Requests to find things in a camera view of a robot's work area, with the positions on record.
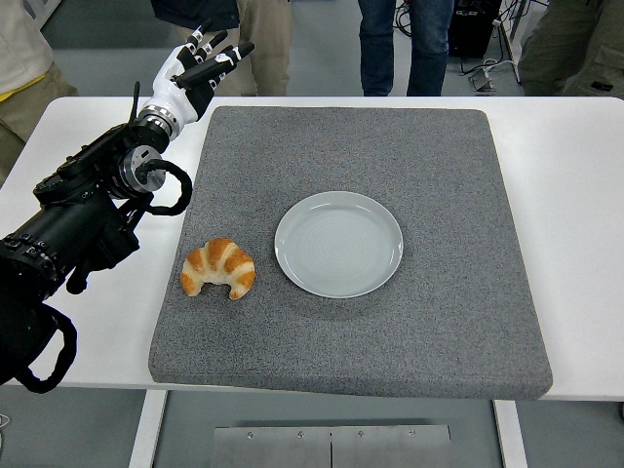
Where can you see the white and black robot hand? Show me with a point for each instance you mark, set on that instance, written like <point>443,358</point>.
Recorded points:
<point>170,90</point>

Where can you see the golden croissant bread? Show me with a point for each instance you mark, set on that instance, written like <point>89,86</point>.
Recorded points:
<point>219,258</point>

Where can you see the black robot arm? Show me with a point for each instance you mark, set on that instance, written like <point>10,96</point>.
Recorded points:
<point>73,224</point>

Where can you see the pale grey round plate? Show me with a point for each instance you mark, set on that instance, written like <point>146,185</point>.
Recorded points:
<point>339,246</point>

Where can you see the grey metal plate with screws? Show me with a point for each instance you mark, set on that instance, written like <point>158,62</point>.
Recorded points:
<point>331,446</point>

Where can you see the person in cream jacket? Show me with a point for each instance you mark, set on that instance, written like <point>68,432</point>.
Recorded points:
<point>19,53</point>

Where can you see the person in blue jeans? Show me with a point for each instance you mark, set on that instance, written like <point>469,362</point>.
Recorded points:
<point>378,44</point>

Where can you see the grey speckled foam mat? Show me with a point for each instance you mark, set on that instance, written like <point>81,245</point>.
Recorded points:
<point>351,336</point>

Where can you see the black equipment box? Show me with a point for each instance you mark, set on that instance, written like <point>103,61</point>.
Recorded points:
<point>470,29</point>

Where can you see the small grey floor device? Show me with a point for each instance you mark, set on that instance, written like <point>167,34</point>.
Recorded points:
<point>481,80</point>

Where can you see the white desk leg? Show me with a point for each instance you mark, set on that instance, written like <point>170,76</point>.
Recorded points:
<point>503,44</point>

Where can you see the white table leg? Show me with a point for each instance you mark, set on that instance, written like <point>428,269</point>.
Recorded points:
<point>511,434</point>
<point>146,429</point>

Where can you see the person in olive clothing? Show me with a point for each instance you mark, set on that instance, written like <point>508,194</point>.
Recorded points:
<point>570,49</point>

